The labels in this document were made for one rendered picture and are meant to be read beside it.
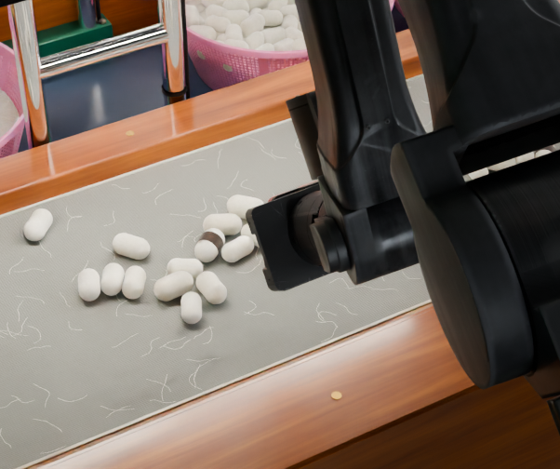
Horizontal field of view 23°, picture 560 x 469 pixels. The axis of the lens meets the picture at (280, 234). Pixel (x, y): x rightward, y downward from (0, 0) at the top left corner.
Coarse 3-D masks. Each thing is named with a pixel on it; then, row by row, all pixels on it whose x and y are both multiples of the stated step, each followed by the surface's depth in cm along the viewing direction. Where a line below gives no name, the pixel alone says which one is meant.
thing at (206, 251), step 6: (210, 228) 125; (222, 234) 125; (204, 240) 124; (198, 246) 123; (204, 246) 123; (210, 246) 123; (198, 252) 123; (204, 252) 123; (210, 252) 123; (216, 252) 124; (198, 258) 124; (204, 258) 123; (210, 258) 123
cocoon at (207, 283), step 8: (208, 272) 121; (200, 280) 120; (208, 280) 120; (216, 280) 120; (200, 288) 120; (208, 288) 119; (216, 288) 119; (224, 288) 120; (208, 296) 119; (216, 296) 119; (224, 296) 119
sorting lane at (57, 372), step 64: (128, 192) 132; (192, 192) 132; (256, 192) 132; (0, 256) 125; (64, 256) 125; (192, 256) 125; (256, 256) 125; (0, 320) 119; (64, 320) 119; (128, 320) 119; (256, 320) 119; (320, 320) 119; (384, 320) 119; (0, 384) 113; (64, 384) 113; (128, 384) 113; (192, 384) 113; (0, 448) 108; (64, 448) 108
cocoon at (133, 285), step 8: (128, 272) 121; (136, 272) 121; (144, 272) 121; (128, 280) 120; (136, 280) 120; (144, 280) 121; (128, 288) 120; (136, 288) 120; (128, 296) 120; (136, 296) 120
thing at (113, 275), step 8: (112, 264) 121; (104, 272) 121; (112, 272) 121; (120, 272) 121; (104, 280) 120; (112, 280) 120; (120, 280) 121; (104, 288) 120; (112, 288) 120; (120, 288) 121
